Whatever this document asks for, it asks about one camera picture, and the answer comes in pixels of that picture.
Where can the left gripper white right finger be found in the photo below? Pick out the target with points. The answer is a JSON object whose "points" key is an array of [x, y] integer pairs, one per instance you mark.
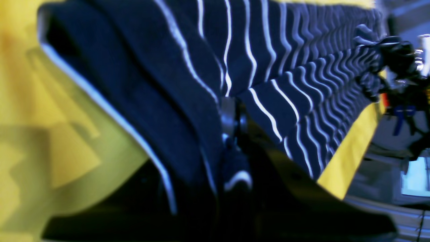
{"points": [[286, 204]]}

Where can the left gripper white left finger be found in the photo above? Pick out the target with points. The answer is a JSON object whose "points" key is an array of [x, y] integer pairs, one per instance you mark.
{"points": [[139, 211]]}

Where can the navy white striped T-shirt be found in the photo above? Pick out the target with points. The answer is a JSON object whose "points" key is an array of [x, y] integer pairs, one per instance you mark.
{"points": [[162, 68]]}

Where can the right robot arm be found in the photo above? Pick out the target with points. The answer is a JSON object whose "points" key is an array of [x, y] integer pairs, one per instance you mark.
{"points": [[402, 73]]}

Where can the yellow table cloth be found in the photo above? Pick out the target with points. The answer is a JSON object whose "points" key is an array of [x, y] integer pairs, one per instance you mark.
{"points": [[60, 153]]}

